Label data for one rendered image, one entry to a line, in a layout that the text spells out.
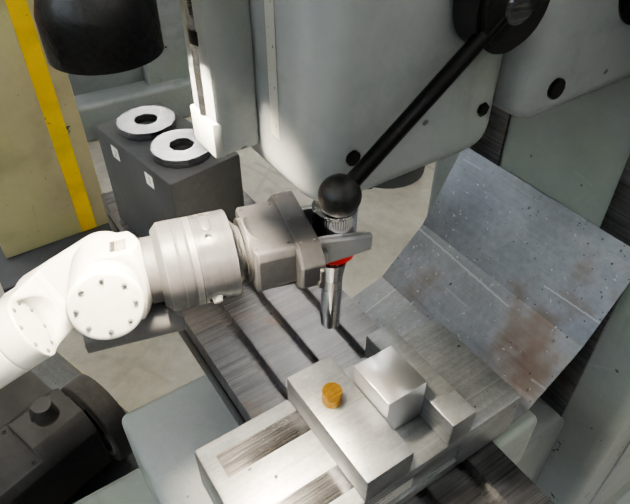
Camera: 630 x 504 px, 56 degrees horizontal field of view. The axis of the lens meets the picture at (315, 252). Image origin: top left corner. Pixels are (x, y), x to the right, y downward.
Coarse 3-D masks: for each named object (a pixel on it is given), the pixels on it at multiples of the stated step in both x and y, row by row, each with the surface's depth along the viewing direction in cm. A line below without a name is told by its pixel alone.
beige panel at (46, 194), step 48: (0, 0) 183; (0, 48) 190; (0, 96) 198; (48, 96) 207; (0, 144) 207; (48, 144) 217; (0, 192) 216; (48, 192) 227; (96, 192) 239; (0, 240) 227; (48, 240) 238
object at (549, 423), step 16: (544, 416) 98; (544, 432) 97; (528, 448) 95; (544, 448) 100; (528, 464) 100; (128, 480) 90; (144, 480) 90; (96, 496) 88; (112, 496) 88; (128, 496) 88; (144, 496) 88
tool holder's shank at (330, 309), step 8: (344, 264) 64; (328, 272) 64; (336, 272) 64; (328, 280) 65; (336, 280) 65; (328, 288) 66; (336, 288) 66; (328, 296) 67; (336, 296) 67; (328, 304) 68; (336, 304) 68; (320, 312) 70; (328, 312) 69; (336, 312) 69; (320, 320) 71; (328, 320) 69; (336, 320) 70; (328, 328) 70
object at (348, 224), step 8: (312, 208) 59; (312, 216) 60; (320, 216) 59; (328, 216) 58; (352, 216) 59; (312, 224) 61; (320, 224) 59; (328, 224) 59; (336, 224) 59; (344, 224) 59; (352, 224) 60; (320, 232) 60; (328, 232) 59; (336, 232) 59; (344, 232) 59
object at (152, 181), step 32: (96, 128) 93; (128, 128) 90; (160, 128) 90; (192, 128) 92; (128, 160) 89; (160, 160) 84; (192, 160) 84; (224, 160) 86; (128, 192) 95; (160, 192) 85; (192, 192) 84; (224, 192) 89; (128, 224) 103
